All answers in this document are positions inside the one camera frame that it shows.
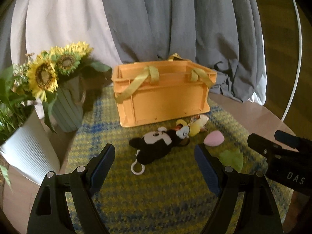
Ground orange plastic crate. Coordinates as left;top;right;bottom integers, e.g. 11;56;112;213
112;53;217;127

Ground green frog toy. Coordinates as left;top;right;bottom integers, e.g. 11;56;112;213
218;148;244;173

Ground black mouse plush keychain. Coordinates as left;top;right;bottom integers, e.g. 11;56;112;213
129;119;201;175

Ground sunflower bouquet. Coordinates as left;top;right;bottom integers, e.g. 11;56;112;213
26;41;112;132

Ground cream crumpled small toy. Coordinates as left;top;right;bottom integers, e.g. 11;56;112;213
191;114;209;132

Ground white ribbed flower pot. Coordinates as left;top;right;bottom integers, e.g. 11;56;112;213
1;111;60;185

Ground yellow blue plaid table runner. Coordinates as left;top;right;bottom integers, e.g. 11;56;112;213
66;87;293;234

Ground grey curtain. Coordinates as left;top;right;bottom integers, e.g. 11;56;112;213
1;0;267;105

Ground green leafy plant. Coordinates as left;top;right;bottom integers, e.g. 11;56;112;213
1;63;34;145

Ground beige curtain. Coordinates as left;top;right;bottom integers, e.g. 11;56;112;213
10;0;122;67

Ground pink makeup sponge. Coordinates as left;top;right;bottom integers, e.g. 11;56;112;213
204;130;225;147

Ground green ribbed vase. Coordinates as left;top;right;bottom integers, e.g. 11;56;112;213
52;77;86;133

